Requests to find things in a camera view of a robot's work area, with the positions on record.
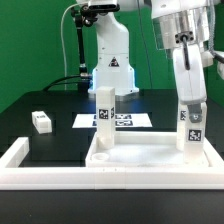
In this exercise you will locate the AprilTag marker sheet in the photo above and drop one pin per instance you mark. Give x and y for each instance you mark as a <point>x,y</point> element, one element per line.
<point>121,120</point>

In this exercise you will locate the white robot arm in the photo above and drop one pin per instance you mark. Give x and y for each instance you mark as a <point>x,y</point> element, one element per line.
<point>183,28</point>

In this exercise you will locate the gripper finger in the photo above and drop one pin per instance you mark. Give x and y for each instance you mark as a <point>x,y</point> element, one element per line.
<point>195,113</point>

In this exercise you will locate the white U-shaped fence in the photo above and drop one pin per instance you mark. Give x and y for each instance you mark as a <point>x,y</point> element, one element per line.
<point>12,177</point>

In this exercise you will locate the black camera on mount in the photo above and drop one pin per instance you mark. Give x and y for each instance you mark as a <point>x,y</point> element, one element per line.
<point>104,8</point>

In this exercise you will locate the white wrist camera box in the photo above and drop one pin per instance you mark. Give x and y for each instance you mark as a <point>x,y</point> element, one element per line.
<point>208,60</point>

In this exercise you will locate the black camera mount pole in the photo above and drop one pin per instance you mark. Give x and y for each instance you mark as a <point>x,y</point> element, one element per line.
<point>85,78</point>

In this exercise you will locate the white desk tabletop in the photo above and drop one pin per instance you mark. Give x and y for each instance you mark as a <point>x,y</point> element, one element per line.
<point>140,149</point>

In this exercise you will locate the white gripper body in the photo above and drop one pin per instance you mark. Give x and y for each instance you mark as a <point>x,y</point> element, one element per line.
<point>190,83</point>

